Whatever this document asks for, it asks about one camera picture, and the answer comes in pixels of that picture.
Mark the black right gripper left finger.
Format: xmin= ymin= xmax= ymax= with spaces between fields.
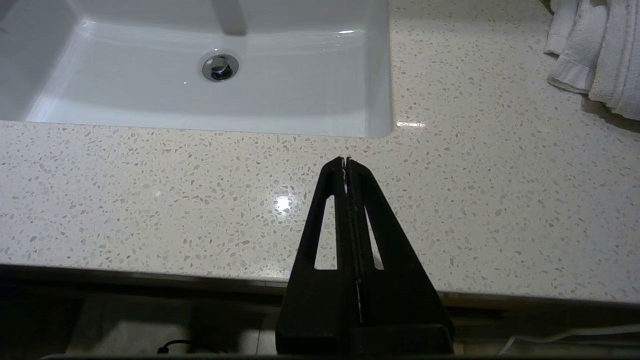
xmin=276 ymin=156 xmax=360 ymax=330

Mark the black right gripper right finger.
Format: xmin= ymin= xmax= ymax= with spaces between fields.
xmin=347 ymin=158 xmax=454 ymax=330

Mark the chrome drain stopper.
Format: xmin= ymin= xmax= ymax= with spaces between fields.
xmin=201 ymin=51 xmax=240 ymax=83

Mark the white sink basin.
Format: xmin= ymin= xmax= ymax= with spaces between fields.
xmin=0 ymin=0 xmax=394 ymax=140

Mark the white towel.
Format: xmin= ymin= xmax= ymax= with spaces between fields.
xmin=543 ymin=0 xmax=640 ymax=122

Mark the black floor cable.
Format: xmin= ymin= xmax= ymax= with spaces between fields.
xmin=156 ymin=339 xmax=213 ymax=355

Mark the white floor cable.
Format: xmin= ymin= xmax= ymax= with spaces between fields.
xmin=500 ymin=324 xmax=640 ymax=353

